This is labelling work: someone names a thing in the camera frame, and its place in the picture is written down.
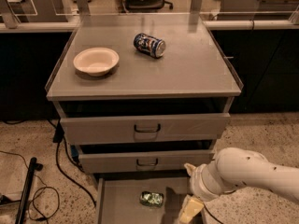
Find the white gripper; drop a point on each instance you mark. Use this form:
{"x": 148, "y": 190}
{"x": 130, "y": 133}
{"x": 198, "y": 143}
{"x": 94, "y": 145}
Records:
{"x": 198, "y": 181}

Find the green can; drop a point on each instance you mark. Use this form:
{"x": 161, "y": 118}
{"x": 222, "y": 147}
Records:
{"x": 151, "y": 199}

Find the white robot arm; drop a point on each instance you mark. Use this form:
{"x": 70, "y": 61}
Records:
{"x": 232, "y": 169}

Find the grey middle drawer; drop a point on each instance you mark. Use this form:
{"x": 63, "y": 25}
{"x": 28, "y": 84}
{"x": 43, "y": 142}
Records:
{"x": 143, "y": 161}

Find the grey drawer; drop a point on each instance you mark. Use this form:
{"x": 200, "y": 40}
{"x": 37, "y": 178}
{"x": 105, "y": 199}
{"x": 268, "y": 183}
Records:
{"x": 143, "y": 161}
{"x": 138, "y": 129}
{"x": 118, "y": 200}

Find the grey bottom drawer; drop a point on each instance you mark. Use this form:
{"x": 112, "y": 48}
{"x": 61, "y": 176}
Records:
{"x": 118, "y": 200}

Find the grey drawer cabinet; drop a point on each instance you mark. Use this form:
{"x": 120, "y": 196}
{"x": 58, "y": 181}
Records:
{"x": 192, "y": 77}

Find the grey top drawer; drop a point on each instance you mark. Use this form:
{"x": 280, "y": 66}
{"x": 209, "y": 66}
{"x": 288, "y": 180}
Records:
{"x": 138, "y": 129}

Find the blue soda can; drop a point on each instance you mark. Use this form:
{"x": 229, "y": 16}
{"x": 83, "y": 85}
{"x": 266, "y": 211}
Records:
{"x": 148, "y": 44}

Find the white bowl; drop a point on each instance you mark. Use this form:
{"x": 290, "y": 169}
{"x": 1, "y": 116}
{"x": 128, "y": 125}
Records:
{"x": 96, "y": 62}

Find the black pole on floor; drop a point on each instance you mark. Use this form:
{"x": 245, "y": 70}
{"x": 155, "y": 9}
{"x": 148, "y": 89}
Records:
{"x": 26, "y": 191}

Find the white rail bar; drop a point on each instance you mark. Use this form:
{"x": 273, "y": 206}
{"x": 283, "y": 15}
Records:
{"x": 251, "y": 25}

